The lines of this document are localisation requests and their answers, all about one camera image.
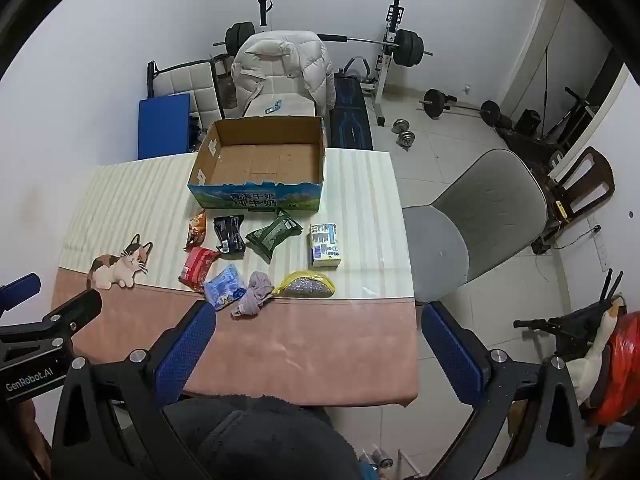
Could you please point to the black weight bench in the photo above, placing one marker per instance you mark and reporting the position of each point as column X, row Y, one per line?
column 352, row 115

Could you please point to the chrome dumbbell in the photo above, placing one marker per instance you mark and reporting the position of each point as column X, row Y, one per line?
column 401, row 125
column 406, row 139

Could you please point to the person's dark fleece clothing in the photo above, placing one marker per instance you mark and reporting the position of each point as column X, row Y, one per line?
column 260, row 440

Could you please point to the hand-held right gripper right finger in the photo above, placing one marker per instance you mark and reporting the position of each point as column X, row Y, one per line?
column 450, row 355

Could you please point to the black scooter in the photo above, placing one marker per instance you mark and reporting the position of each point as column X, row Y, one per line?
column 575, row 325

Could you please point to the striped tablecloth with cat print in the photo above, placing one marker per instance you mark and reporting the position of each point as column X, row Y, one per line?
column 300, row 350

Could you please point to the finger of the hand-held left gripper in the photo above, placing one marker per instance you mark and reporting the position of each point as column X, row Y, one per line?
column 80, row 307
column 20, row 290

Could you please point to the small blue packet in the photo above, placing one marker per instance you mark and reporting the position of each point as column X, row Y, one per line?
column 273, row 106

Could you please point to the yellow sponge with silver scourer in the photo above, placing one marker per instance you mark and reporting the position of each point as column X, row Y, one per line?
column 305, row 285

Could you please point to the grey chair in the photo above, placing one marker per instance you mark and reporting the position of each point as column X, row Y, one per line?
column 490, row 205

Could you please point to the brown wooden chair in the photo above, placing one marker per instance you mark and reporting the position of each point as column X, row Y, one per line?
column 597, row 180

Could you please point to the small barbell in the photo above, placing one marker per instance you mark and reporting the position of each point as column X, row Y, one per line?
column 435, row 103

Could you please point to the orange snack packet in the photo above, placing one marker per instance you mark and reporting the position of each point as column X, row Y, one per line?
column 196, row 230

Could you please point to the folded white padded chair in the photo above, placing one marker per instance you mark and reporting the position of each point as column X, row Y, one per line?
column 187, row 80

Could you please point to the purple cloth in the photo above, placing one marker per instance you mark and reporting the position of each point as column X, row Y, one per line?
column 255, row 292

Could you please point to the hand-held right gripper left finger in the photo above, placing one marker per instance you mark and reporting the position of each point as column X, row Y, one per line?
column 185, row 350

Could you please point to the green snack packet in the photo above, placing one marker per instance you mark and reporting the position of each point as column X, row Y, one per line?
column 272, row 235

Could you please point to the barbell with black plates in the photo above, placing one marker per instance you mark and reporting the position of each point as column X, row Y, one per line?
column 407, row 47

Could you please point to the white puffer jacket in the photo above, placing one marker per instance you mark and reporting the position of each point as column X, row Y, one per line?
column 280, row 65

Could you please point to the red snack packet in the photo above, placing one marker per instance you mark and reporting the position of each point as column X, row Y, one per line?
column 197, row 267

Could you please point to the black exercise machine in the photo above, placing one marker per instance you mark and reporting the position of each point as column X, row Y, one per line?
column 530, row 145

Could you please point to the white and blue tissue pack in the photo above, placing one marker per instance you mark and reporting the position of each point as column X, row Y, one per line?
column 325, row 245

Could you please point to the cardboard box with blue print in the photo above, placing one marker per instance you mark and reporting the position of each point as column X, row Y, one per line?
column 260, row 160

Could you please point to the white goose plush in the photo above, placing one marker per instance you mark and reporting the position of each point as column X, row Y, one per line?
column 592, row 355

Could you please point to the black snack packet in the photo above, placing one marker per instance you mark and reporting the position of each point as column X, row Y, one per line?
column 229, row 232

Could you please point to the blue board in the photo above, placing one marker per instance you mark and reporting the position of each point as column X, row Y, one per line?
column 162, row 125

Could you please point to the light blue packet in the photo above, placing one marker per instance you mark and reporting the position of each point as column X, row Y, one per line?
column 225, row 285

